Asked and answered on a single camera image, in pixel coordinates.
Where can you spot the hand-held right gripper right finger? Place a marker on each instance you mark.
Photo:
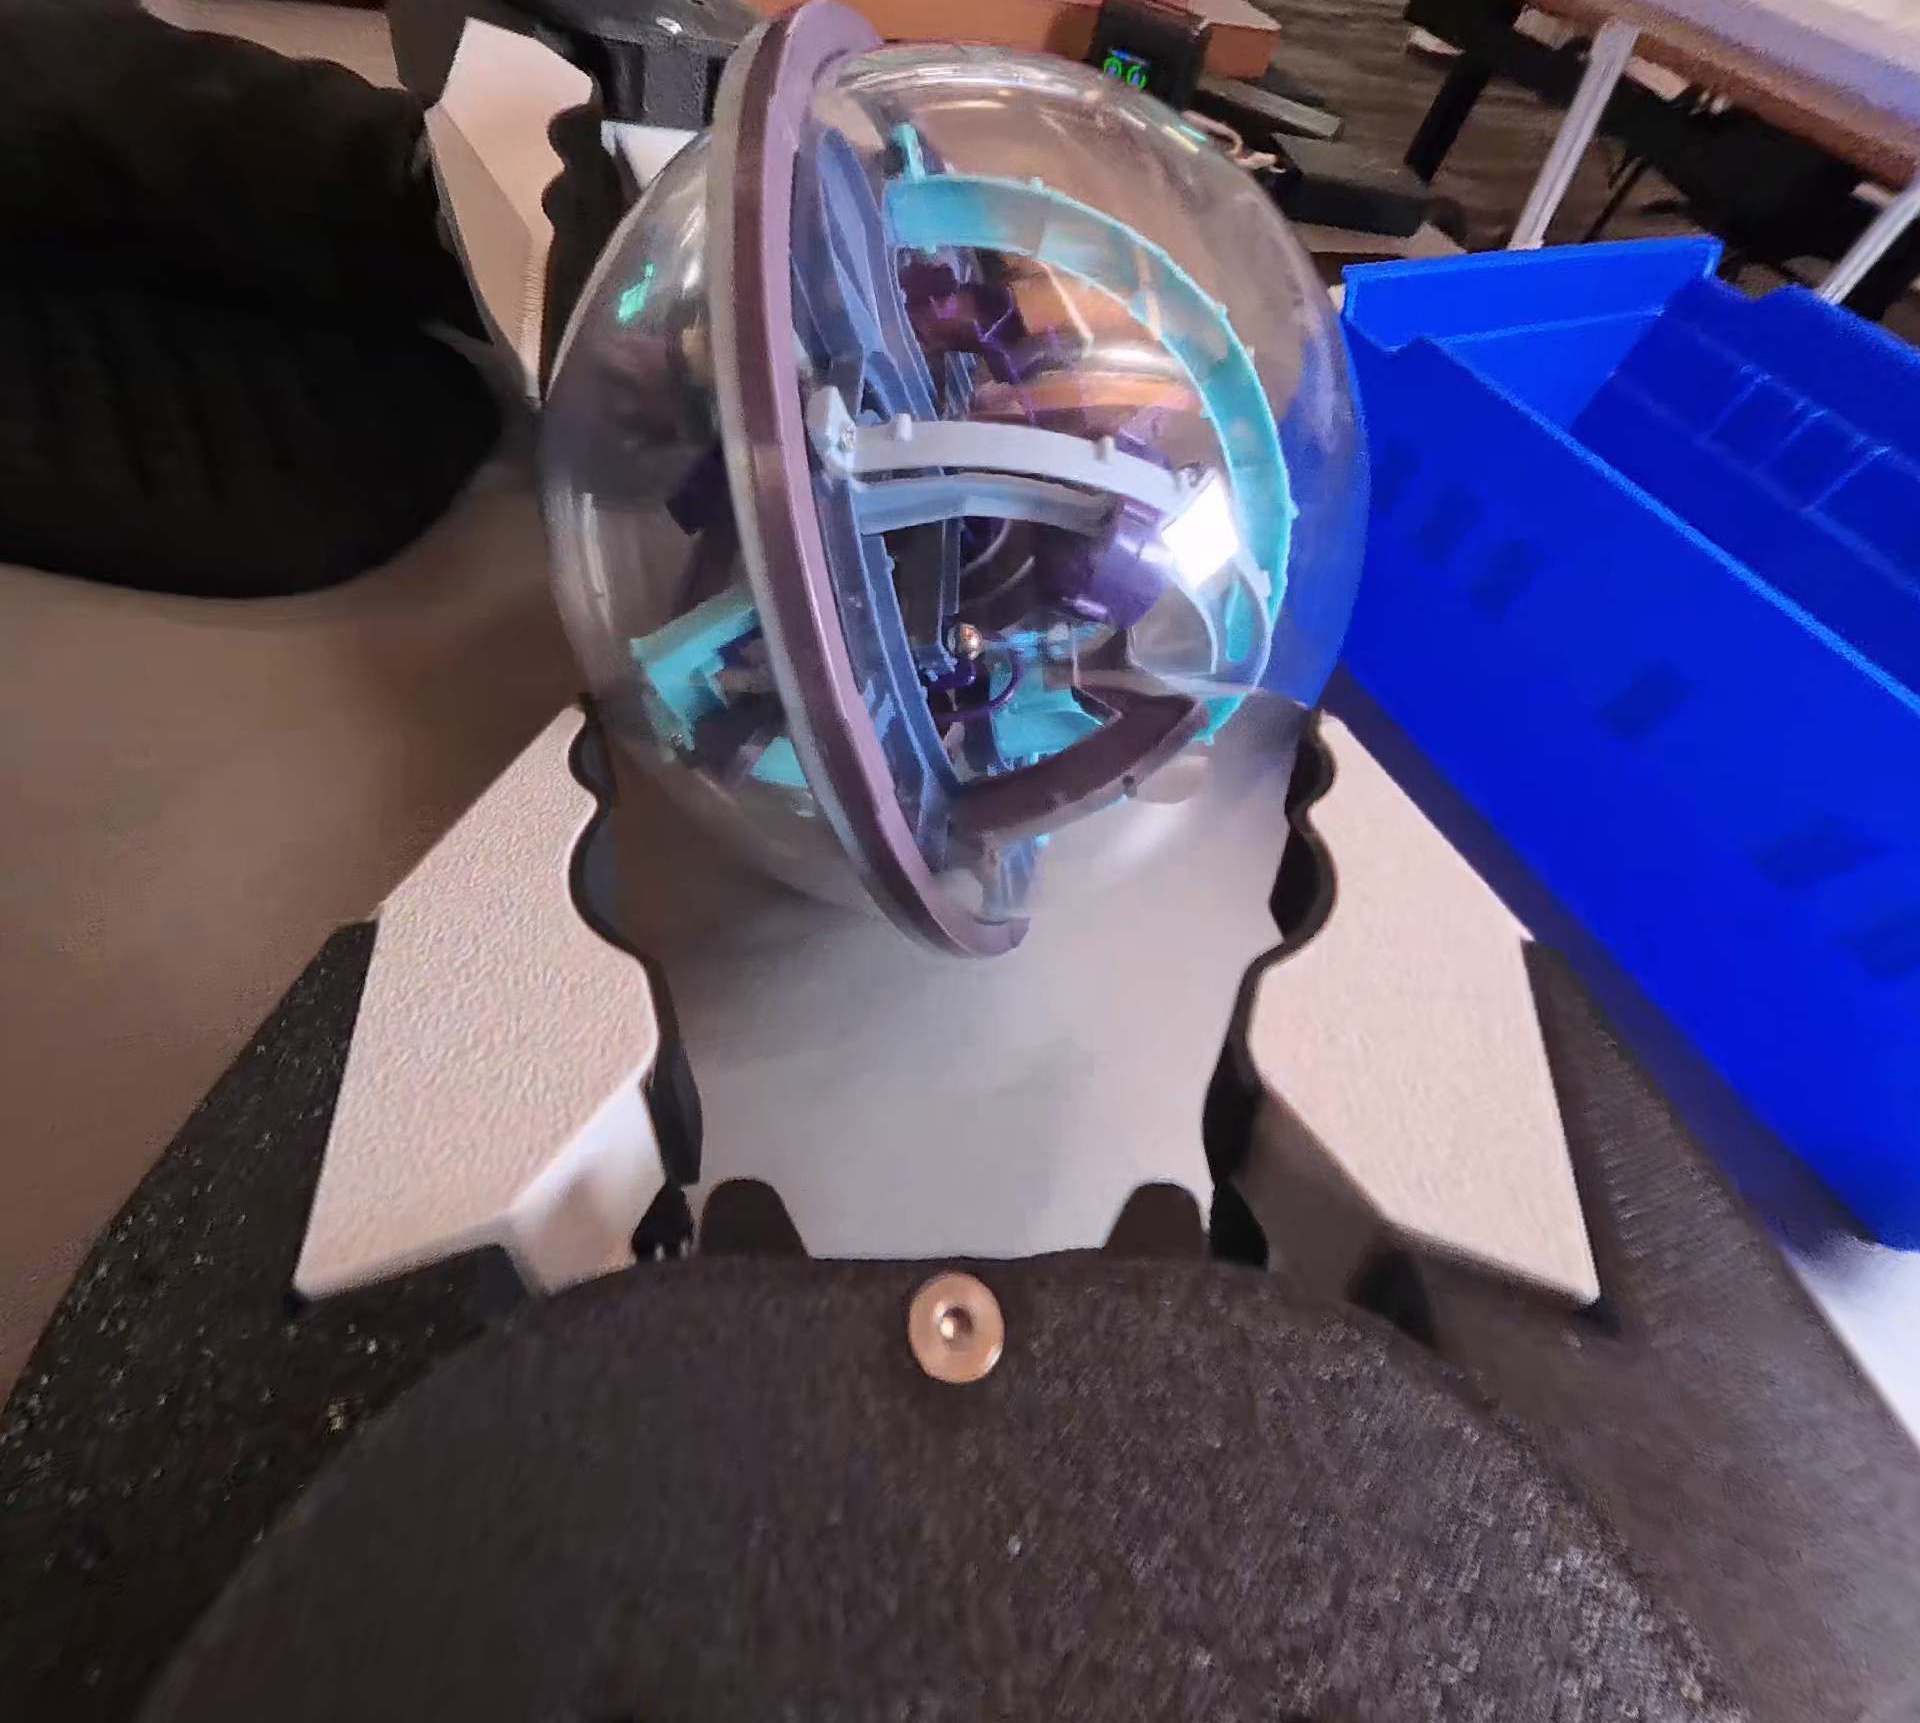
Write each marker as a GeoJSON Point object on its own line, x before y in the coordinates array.
{"type": "Point", "coordinates": [1410, 1065]}

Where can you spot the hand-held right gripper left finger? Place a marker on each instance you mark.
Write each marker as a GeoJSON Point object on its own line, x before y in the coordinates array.
{"type": "Point", "coordinates": [466, 1065]}

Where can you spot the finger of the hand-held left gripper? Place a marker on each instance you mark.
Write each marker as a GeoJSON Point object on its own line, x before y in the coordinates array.
{"type": "Point", "coordinates": [496, 195]}

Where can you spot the clear maze ball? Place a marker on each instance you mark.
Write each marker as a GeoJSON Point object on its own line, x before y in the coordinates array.
{"type": "Point", "coordinates": [946, 479]}

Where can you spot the person's left forearm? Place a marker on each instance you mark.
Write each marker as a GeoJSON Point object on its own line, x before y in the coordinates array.
{"type": "Point", "coordinates": [210, 299]}

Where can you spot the blue plastic tray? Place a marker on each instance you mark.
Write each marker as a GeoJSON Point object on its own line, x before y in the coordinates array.
{"type": "Point", "coordinates": [1680, 645]}

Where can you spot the small black device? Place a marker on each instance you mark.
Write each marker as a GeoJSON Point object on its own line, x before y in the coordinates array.
{"type": "Point", "coordinates": [1156, 45]}

